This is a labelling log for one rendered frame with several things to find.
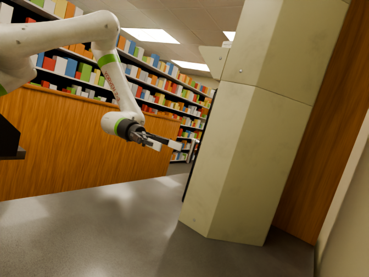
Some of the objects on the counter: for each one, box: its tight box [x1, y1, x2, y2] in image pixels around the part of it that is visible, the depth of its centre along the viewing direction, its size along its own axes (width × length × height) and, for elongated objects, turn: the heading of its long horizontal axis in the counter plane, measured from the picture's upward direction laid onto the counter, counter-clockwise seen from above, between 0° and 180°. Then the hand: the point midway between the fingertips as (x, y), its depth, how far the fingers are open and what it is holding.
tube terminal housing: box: [178, 0, 349, 247], centre depth 72 cm, size 25×32×77 cm
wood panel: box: [271, 0, 369, 246], centre depth 86 cm, size 49×3×140 cm, turn 169°
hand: (169, 147), depth 81 cm, fingers open, 13 cm apart
